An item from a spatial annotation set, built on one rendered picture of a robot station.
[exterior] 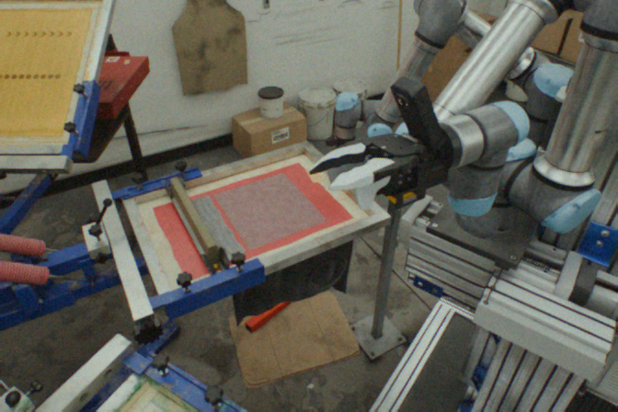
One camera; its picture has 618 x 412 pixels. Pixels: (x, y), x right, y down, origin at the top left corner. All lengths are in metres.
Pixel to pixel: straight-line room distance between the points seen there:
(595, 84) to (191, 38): 2.84
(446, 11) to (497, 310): 0.79
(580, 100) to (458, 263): 0.53
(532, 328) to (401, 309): 1.53
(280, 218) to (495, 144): 1.03
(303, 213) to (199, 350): 1.09
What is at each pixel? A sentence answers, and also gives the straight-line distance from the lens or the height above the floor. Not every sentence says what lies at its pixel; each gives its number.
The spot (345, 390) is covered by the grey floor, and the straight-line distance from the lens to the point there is 2.32.
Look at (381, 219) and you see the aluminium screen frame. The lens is 1.59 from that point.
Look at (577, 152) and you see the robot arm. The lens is 0.99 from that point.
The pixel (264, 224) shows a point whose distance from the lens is 1.61.
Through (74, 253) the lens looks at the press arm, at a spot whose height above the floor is 1.04.
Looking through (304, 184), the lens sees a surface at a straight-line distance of 1.79.
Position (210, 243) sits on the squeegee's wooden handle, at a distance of 1.41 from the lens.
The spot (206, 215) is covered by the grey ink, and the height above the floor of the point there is 0.96.
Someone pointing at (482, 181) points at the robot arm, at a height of 1.58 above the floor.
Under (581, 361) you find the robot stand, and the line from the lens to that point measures 1.18.
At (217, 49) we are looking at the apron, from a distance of 3.50.
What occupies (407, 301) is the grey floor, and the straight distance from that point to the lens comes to 2.66.
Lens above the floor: 2.01
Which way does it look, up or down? 35 degrees down
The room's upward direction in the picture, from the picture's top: straight up
